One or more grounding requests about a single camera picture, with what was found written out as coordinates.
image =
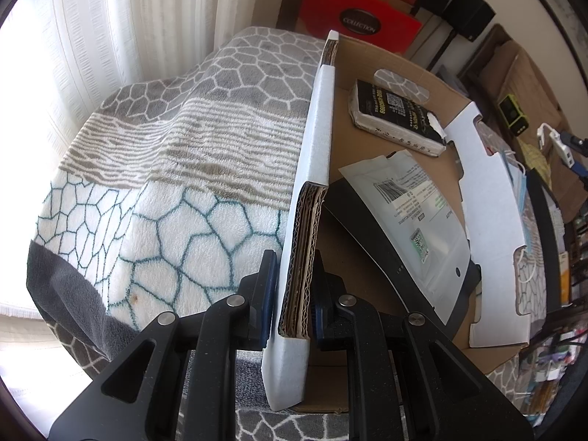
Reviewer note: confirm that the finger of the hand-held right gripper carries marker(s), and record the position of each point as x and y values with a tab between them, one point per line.
569	138

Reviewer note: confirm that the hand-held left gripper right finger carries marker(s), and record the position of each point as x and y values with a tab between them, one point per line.
330	314

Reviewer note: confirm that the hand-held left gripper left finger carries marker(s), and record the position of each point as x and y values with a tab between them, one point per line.
268	285

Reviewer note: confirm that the black pouch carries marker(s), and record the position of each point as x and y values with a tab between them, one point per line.
413	220

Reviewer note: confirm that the black-topped boxed book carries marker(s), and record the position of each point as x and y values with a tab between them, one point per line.
395	115

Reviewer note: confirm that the white cardboard tray box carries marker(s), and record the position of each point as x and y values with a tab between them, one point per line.
349	115

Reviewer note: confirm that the yellow cloth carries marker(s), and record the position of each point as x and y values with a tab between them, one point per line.
533	158

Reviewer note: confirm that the green clock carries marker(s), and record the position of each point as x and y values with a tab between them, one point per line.
514	115

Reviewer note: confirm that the blue face mask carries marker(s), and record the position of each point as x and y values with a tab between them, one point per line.
521	193

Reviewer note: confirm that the tan sofa cushion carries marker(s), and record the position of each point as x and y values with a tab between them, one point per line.
528	73

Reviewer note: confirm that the black storage box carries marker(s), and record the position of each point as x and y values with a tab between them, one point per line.
542	213

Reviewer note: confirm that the brown sofa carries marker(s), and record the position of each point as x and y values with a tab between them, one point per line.
496	55

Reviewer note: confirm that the yellow small box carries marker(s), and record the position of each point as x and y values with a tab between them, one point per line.
565	278

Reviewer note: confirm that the grey white patterned blanket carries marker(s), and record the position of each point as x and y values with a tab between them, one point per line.
161	170

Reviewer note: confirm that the red collection gift bag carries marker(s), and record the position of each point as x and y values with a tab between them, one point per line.
321	9

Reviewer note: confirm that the framed wall painting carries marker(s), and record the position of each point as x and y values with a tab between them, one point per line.
560	4

